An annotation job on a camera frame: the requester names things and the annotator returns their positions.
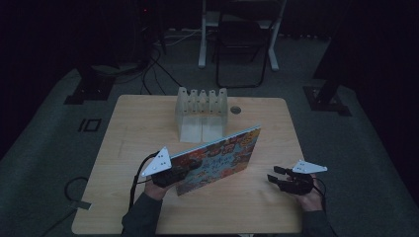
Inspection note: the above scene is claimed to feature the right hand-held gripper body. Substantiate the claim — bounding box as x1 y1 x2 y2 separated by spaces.
279 159 329 197

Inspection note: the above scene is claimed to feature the black floor cable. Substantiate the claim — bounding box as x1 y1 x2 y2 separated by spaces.
39 176 90 237

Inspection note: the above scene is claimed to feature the grey tape piece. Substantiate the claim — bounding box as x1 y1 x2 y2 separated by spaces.
69 200 93 211

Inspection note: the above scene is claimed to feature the black cable bundle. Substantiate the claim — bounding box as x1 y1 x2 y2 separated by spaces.
140 45 183 97

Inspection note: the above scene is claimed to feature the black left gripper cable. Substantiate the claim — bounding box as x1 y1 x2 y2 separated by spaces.
128 150 161 211

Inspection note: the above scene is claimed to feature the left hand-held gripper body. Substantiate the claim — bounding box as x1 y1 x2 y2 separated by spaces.
140 146 186 190

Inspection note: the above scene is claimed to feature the black stand base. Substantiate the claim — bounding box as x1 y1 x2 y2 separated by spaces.
302 84 353 118
63 64 117 106

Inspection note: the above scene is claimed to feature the translucent plastic book rack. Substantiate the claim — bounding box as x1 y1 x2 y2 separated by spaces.
174 86 229 144

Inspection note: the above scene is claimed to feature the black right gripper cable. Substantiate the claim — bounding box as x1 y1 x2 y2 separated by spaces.
310 183 329 211

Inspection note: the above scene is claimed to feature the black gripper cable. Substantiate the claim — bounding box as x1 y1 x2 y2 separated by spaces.
310 183 329 211
128 150 161 211

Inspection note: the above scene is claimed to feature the dark equipment rack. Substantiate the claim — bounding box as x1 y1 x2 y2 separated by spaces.
130 0 167 68

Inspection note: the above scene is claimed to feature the colourful picture book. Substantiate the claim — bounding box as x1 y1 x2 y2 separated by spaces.
170 123 262 197

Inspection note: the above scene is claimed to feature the person's left hand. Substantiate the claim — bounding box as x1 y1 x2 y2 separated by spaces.
143 179 176 202

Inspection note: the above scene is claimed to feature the white desk frame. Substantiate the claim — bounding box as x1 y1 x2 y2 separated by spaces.
198 0 287 72

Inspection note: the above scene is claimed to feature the white floor cable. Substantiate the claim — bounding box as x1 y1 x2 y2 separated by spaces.
153 29 203 47

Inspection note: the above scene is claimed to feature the black folding chair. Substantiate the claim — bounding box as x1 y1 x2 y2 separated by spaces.
214 0 271 90

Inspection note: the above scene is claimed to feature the person's right hand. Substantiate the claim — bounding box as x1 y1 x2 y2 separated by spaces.
289 173 326 212

